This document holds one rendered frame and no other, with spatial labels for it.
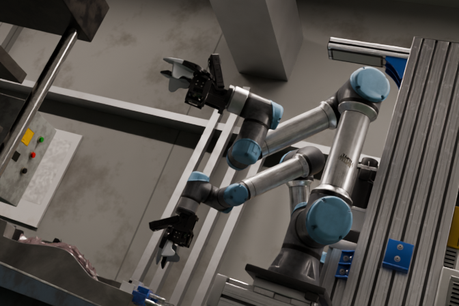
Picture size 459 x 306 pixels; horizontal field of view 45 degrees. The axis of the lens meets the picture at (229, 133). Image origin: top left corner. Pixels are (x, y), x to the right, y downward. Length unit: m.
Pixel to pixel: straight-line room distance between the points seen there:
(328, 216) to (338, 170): 0.14
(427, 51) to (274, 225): 2.38
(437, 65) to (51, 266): 1.39
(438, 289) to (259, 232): 2.59
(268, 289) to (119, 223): 3.07
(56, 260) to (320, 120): 0.86
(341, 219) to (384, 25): 3.56
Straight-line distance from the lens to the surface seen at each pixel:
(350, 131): 1.58
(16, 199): 2.66
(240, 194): 1.92
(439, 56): 2.06
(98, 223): 4.62
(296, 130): 1.68
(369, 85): 1.63
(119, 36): 5.51
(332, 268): 1.80
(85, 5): 2.46
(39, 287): 1.20
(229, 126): 4.27
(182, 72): 1.53
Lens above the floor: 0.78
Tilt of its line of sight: 21 degrees up
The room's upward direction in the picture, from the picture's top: 22 degrees clockwise
